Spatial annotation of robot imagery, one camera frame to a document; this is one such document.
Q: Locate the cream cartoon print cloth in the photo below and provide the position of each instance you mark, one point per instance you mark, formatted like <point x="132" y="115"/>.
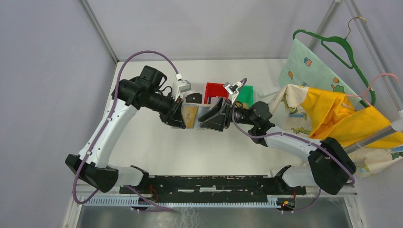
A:
<point x="369" y="160"/>

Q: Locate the red plastic bin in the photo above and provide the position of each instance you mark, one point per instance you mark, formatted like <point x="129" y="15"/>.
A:
<point x="214" y="90"/>

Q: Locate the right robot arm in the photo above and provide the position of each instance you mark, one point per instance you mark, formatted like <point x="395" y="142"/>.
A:
<point x="329" y="166"/>

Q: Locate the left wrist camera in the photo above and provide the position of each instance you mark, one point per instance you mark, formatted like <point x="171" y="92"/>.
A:
<point x="180" y="86"/>

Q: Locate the aluminium rail frame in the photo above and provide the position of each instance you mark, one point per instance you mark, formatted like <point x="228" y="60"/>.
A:
<point x="84" y="189"/>

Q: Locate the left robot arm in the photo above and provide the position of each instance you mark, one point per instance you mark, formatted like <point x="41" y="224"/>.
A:
<point x="91" y="164"/>

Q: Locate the light green cartoon cloth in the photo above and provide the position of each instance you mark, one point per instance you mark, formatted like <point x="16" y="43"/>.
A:
<point x="304" y="68"/>

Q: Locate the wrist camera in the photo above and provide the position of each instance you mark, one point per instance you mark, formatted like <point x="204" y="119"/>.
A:
<point x="234" y="90"/>
<point x="180" y="86"/>

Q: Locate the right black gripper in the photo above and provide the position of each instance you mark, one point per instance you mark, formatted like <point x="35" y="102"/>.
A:
<point x="216" y="122"/>

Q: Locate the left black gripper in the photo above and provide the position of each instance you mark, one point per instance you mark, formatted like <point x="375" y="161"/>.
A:
<point x="176" y="118"/>

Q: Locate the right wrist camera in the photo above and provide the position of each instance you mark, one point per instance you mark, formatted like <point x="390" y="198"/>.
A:
<point x="234" y="90"/>

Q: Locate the white plastic bin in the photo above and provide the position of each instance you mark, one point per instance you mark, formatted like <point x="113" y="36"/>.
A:
<point x="196" y="88"/>

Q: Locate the green plastic bin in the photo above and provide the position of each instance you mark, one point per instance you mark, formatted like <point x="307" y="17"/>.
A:
<point x="246" y="96"/>

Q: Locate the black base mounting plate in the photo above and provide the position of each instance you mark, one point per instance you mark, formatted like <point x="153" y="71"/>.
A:
<point x="215" y="189"/>

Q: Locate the black VIP cards stack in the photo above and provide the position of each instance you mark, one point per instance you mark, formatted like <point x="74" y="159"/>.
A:
<point x="195" y="98"/>

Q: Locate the metal clothes rail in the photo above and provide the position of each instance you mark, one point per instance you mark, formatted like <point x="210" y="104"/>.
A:
<point x="395" y="126"/>

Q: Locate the yellow cloth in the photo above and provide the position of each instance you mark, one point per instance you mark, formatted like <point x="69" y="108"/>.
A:
<point x="332" y="115"/>

